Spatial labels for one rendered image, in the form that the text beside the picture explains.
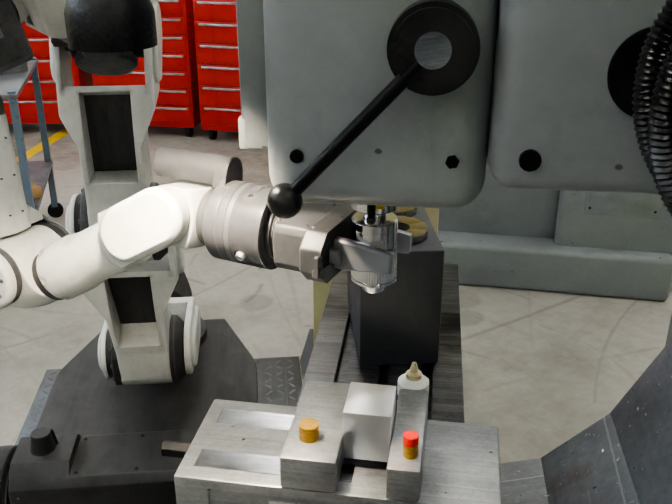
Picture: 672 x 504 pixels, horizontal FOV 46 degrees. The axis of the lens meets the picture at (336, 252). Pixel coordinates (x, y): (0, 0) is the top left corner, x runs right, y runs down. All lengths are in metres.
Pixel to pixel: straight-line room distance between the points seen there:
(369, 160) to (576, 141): 0.17
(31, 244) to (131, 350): 0.65
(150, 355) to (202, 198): 0.84
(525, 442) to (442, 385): 1.48
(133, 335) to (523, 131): 1.15
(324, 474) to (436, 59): 0.45
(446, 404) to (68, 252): 0.54
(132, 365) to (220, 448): 0.77
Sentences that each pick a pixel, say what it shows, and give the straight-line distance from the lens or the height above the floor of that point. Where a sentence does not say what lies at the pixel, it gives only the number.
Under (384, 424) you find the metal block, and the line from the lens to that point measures 0.87.
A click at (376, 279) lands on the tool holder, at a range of 0.80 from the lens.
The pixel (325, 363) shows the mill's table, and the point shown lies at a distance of 1.22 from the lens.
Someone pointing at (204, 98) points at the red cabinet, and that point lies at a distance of 5.64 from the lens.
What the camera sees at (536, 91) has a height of 1.42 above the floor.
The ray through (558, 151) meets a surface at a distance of 0.66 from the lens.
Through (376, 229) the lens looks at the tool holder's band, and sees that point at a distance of 0.78.
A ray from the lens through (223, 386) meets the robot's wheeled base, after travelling 1.82.
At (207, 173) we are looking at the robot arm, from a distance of 0.87.
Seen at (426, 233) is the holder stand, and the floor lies 1.11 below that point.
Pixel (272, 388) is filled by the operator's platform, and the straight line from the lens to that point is 2.10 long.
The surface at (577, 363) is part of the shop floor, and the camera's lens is 3.09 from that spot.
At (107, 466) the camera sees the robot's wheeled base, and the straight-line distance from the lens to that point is 1.60.
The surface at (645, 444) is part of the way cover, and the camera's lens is 1.02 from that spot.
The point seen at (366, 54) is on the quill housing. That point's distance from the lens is 0.65.
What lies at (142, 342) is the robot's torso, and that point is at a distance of 1.65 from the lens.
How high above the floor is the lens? 1.56
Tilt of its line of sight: 24 degrees down
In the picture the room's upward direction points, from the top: straight up
